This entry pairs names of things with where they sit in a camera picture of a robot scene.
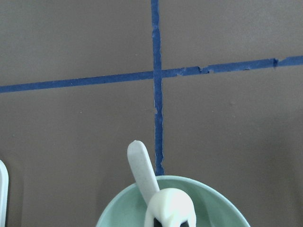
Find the light green bowl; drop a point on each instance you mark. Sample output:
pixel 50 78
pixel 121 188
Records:
pixel 128 208

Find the white plastic spoon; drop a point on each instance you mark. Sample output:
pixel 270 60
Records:
pixel 142 170

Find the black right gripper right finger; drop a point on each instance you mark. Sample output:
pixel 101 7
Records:
pixel 184 224

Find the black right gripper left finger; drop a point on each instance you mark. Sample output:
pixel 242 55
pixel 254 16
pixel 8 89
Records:
pixel 156 223

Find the white steamed bun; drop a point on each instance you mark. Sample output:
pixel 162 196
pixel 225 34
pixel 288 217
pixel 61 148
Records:
pixel 170 206

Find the white bear tray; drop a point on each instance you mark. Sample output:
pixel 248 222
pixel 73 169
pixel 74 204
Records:
pixel 4 186

